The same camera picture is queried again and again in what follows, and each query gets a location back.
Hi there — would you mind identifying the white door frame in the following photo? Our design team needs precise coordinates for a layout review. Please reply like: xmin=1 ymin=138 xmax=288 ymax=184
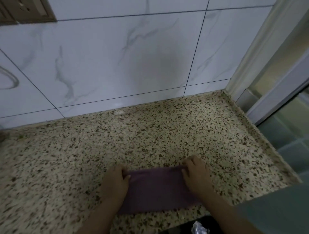
xmin=225 ymin=0 xmax=309 ymax=126

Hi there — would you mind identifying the person's left forearm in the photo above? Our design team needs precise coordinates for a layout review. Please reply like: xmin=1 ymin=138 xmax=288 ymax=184
xmin=74 ymin=201 xmax=126 ymax=234

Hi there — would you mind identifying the purple cleaning cloth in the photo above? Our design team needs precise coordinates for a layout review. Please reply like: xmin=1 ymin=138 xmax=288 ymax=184
xmin=117 ymin=166 xmax=204 ymax=215

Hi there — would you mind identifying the clear crumpled plastic wrapper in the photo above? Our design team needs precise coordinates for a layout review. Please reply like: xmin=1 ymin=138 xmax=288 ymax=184
xmin=192 ymin=221 xmax=210 ymax=234

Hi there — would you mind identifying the grey cable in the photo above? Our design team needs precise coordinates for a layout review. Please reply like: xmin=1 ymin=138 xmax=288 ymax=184
xmin=0 ymin=65 xmax=20 ymax=90

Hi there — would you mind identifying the person's right forearm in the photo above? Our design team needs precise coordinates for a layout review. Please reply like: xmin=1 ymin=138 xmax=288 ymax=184
xmin=194 ymin=189 xmax=265 ymax=234

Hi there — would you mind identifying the person's right hand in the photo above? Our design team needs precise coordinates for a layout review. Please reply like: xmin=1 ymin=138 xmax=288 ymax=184
xmin=181 ymin=155 xmax=215 ymax=201

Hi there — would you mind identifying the beige wall socket plate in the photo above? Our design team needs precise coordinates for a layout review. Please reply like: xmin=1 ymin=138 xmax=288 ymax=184
xmin=0 ymin=0 xmax=58 ymax=26

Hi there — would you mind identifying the person's left hand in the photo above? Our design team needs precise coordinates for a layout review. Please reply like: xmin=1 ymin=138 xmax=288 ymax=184
xmin=100 ymin=164 xmax=132 ymax=207

